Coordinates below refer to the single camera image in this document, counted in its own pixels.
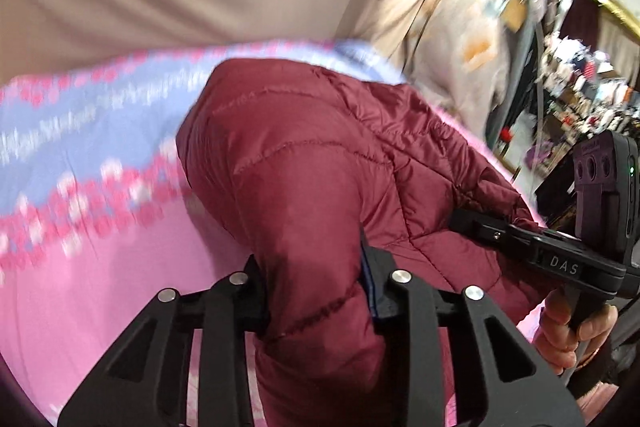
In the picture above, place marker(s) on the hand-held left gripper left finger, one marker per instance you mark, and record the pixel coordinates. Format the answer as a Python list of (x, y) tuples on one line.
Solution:
[(252, 302)]

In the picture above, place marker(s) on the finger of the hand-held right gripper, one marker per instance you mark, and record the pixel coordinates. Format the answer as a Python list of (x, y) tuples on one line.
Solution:
[(487, 232)]

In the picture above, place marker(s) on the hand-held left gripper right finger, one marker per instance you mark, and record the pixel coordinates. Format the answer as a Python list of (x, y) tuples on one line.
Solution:
[(372, 292)]

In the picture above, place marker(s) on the maroon puffer jacket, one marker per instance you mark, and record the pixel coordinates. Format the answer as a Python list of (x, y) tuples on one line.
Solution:
[(300, 157)]

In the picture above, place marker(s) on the person's right hand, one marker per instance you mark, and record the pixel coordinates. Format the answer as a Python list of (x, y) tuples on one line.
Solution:
[(567, 344)]

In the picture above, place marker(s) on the cluttered shelf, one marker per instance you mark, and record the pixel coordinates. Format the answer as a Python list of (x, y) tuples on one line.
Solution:
[(575, 72)]

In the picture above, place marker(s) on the floral striped bed sheet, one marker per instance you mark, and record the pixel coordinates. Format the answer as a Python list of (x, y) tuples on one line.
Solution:
[(115, 252)]

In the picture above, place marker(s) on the grey hanging garment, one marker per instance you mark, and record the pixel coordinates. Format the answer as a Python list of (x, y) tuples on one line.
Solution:
[(460, 22)]

